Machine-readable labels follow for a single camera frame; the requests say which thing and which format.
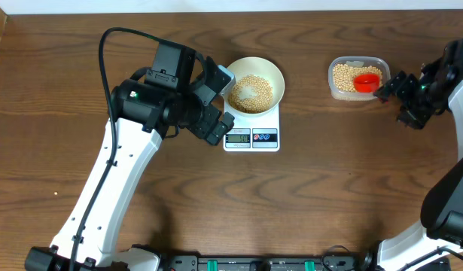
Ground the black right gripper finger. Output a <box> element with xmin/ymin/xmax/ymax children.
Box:
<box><xmin>373</xmin><ymin>71</ymin><xmax>419</xmax><ymax>103</ymax></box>
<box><xmin>396</xmin><ymin>107</ymin><xmax>432</xmax><ymax>129</ymax></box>

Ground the red plastic measuring scoop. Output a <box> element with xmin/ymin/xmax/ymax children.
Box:
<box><xmin>353</xmin><ymin>73</ymin><xmax>381</xmax><ymax>93</ymax></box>

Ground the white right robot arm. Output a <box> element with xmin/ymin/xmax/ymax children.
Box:
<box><xmin>367</xmin><ymin>38</ymin><xmax>463</xmax><ymax>270</ymax></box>

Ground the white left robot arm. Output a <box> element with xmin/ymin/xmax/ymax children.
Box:
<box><xmin>25</xmin><ymin>64</ymin><xmax>236</xmax><ymax>270</ymax></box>

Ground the white digital kitchen scale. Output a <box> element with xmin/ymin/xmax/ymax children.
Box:
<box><xmin>223</xmin><ymin>103</ymin><xmax>280</xmax><ymax>152</ymax></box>

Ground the soybeans pile in bowl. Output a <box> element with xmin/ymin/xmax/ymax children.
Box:
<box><xmin>227</xmin><ymin>75</ymin><xmax>273</xmax><ymax>114</ymax></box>

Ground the cream round bowl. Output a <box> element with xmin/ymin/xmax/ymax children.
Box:
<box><xmin>224</xmin><ymin>56</ymin><xmax>285</xmax><ymax>112</ymax></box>

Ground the clear plastic soybean container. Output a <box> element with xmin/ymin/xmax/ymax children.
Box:
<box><xmin>328</xmin><ymin>56</ymin><xmax>391</xmax><ymax>102</ymax></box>

